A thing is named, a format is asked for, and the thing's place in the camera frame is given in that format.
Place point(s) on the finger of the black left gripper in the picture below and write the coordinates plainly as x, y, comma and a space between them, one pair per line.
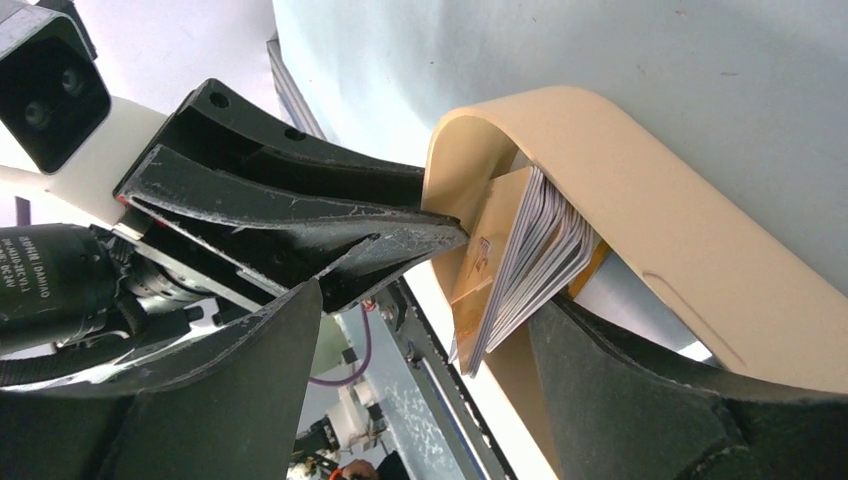
351, 222
285, 142

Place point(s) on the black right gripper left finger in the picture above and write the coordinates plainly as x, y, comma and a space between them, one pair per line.
224, 406

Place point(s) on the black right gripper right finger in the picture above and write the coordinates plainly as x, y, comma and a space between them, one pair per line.
623, 407

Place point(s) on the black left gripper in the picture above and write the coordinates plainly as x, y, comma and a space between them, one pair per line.
73, 297

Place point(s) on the orange VIP card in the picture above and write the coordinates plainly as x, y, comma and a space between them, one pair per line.
479, 269

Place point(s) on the beige plastic card tray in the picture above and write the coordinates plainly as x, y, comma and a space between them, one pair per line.
760, 310

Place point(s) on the stack of white cards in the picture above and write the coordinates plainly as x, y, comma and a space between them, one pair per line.
551, 244

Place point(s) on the aluminium frame rail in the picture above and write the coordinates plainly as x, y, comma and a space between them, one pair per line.
290, 97

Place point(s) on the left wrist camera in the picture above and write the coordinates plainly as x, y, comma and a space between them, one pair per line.
52, 95

